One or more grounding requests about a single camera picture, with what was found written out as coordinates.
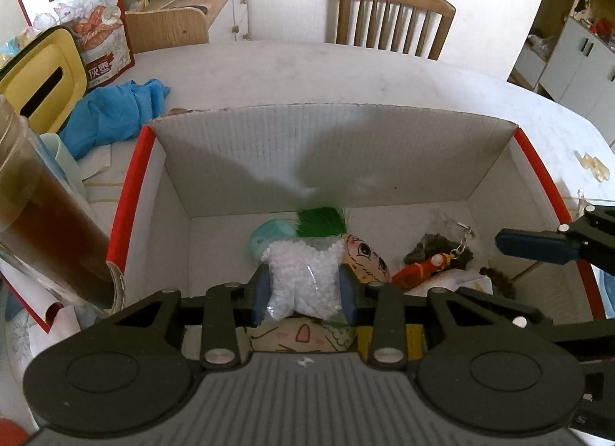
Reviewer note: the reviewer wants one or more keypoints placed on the jar of brown liquid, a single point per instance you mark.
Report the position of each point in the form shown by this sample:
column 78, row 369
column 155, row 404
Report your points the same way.
column 43, row 234

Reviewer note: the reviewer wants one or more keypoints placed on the pale blue wrapped packet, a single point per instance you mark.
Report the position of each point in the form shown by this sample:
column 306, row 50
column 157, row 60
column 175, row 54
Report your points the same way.
column 17, row 45

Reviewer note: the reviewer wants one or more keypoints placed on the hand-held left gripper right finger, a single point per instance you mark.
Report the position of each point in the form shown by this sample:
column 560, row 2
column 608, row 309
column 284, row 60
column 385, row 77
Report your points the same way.
column 347, row 294

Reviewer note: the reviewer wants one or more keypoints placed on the pale green folder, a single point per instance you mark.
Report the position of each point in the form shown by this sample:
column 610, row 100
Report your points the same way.
column 62, row 158

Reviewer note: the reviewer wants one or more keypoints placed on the wooden side cabinet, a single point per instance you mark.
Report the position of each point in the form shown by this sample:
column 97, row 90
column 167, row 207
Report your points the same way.
column 192, row 18

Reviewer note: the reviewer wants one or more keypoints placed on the white cardboard box red edges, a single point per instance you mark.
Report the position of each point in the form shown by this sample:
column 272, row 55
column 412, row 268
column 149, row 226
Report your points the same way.
column 336, row 158

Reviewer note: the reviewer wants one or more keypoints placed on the small amber plastic toy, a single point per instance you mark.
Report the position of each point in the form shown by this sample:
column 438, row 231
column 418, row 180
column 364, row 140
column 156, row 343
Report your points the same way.
column 592, row 165

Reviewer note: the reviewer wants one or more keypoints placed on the green tassel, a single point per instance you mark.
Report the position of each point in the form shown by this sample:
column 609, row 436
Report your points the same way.
column 319, row 222

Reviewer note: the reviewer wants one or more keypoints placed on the blue cloth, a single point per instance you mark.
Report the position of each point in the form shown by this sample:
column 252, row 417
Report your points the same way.
column 115, row 110

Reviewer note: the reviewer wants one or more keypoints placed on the clear bag of white beads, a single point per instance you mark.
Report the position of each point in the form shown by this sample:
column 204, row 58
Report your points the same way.
column 302, row 278

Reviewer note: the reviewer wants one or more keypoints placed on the white wall cabinet unit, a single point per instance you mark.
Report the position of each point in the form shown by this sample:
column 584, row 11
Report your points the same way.
column 581, row 62

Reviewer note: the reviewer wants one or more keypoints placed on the yellow flat item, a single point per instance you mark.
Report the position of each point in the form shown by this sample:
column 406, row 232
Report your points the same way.
column 413, row 338

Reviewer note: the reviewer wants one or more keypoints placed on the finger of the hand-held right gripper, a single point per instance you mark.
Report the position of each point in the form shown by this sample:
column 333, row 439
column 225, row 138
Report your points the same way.
column 533, row 244
column 591, row 338

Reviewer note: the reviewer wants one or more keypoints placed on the red printed snack bag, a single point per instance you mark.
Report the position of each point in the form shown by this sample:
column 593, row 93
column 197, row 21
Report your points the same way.
column 81, row 9

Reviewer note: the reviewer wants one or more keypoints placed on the yellow tissue box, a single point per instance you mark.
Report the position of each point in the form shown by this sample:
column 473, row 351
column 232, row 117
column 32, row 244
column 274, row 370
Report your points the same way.
column 43, row 86

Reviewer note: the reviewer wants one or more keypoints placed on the open-mouth cartoon face pouch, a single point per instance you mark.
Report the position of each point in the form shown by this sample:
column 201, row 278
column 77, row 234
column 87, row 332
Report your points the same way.
column 298, row 333

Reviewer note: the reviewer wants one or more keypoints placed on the pale teal soft toy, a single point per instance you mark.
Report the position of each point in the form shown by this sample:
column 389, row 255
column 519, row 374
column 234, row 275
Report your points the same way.
column 271, row 234

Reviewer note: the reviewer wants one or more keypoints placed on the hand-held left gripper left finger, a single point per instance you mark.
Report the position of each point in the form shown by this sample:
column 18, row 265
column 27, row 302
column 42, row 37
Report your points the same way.
column 262, row 293

